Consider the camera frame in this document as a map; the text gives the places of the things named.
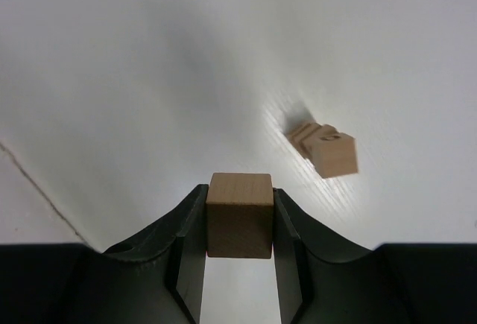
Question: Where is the small wooden cube block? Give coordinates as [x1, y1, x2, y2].
[286, 122, 310, 144]

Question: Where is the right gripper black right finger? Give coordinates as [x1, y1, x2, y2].
[273, 188, 476, 323]

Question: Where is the wooden cube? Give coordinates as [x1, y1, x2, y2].
[293, 123, 322, 156]

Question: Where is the wooden block letter H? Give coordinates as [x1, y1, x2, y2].
[298, 124, 338, 159]

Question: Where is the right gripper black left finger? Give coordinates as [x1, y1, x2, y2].
[1, 185, 208, 323]

